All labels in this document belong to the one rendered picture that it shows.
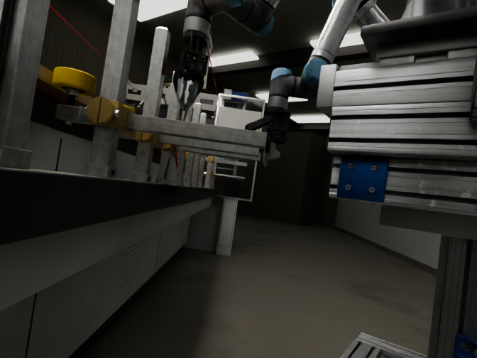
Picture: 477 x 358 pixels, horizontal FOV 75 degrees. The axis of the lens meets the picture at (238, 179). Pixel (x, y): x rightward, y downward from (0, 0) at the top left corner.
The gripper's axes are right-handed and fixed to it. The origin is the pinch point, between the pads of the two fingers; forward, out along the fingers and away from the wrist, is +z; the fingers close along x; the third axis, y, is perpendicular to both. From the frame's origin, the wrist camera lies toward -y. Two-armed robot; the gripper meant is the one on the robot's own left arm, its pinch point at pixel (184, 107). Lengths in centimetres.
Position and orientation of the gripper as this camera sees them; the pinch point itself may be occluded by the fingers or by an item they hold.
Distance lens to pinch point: 94.8
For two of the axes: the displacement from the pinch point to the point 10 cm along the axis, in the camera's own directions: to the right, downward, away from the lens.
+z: -1.4, 9.9, -0.4
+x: 9.3, 1.4, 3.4
